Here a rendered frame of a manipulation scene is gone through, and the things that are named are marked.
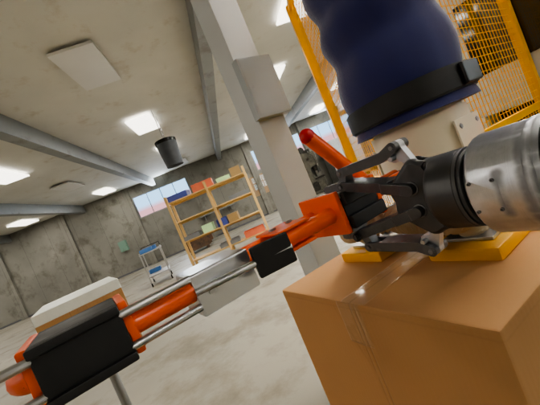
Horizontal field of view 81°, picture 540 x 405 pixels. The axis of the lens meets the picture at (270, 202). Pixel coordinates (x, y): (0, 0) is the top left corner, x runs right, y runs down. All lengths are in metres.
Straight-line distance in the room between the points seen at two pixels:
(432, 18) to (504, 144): 0.36
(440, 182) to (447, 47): 0.33
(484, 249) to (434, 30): 0.33
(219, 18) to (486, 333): 1.66
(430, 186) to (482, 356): 0.17
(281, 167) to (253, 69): 0.49
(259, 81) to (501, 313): 1.42
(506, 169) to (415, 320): 0.20
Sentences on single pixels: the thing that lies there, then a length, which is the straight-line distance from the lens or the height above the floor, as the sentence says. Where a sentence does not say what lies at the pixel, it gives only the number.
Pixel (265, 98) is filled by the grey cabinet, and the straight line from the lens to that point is 1.59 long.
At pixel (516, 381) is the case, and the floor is 0.90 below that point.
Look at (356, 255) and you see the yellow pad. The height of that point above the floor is 0.96.
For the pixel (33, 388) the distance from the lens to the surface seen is 0.34.
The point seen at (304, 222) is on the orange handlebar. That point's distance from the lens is 0.40.
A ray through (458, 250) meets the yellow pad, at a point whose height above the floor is 0.96.
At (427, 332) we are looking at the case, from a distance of 0.41.
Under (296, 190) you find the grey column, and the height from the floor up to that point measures 1.09.
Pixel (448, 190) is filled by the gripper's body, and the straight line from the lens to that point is 0.32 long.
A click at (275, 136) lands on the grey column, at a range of 1.60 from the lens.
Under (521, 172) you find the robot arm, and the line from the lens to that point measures 0.29.
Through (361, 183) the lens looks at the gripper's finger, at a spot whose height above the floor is 1.11.
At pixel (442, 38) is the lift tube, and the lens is 0.61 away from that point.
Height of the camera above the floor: 1.14
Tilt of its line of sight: 2 degrees down
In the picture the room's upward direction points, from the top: 23 degrees counter-clockwise
